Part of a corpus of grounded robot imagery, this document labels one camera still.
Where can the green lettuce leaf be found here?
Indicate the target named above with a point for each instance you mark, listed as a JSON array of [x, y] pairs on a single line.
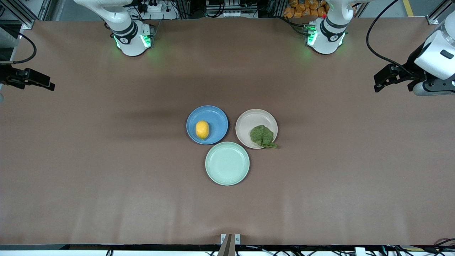
[[262, 136]]

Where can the yellow lemon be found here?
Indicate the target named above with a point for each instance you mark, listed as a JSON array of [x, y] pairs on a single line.
[[202, 129]]

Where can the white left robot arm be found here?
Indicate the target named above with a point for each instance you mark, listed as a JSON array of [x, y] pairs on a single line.
[[328, 33]]

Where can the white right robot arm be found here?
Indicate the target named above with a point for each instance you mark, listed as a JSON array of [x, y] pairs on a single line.
[[128, 32]]

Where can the bag of orange fruits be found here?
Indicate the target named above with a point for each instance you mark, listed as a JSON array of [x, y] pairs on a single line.
[[305, 9]]

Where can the white power strip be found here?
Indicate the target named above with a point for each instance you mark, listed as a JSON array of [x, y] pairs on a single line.
[[156, 9]]

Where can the beige plate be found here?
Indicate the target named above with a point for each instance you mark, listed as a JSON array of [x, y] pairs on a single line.
[[250, 122]]

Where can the white electronics box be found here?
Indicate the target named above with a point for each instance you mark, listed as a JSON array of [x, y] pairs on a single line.
[[231, 9]]

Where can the blue plate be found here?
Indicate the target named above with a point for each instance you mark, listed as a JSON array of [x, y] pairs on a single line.
[[217, 119]]

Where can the light green plate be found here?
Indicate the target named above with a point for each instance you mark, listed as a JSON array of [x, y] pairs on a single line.
[[227, 163]]

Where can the aluminium frame profile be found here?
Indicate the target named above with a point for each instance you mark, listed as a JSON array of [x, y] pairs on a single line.
[[25, 12], [440, 12]]

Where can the metal camera stand bracket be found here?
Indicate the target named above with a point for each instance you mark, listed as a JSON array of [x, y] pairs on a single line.
[[230, 244]]

